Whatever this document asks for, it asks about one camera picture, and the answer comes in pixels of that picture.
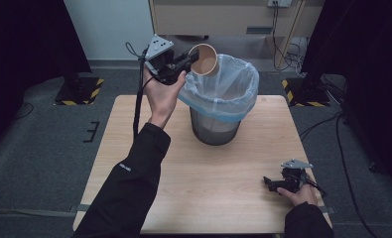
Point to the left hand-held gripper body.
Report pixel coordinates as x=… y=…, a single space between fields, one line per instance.
x=160 y=56

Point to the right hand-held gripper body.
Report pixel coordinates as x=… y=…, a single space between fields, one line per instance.
x=292 y=178

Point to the brown paper cup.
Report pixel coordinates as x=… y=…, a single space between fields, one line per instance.
x=205 y=61

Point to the translucent blue bin bag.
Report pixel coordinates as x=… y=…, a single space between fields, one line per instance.
x=230 y=89

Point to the metal mesh trash bin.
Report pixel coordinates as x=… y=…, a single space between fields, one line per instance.
x=213 y=132

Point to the person's right hand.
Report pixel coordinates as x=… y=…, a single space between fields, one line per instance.
x=301 y=196

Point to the person's left hand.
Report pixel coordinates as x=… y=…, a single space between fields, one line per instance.
x=162 y=99

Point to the striped black stand base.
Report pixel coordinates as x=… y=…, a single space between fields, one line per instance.
x=79 y=94
x=307 y=94

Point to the black curtain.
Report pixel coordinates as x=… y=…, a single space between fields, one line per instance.
x=25 y=49
x=365 y=49

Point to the grey wall power outlet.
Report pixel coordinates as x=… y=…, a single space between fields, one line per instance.
x=279 y=2

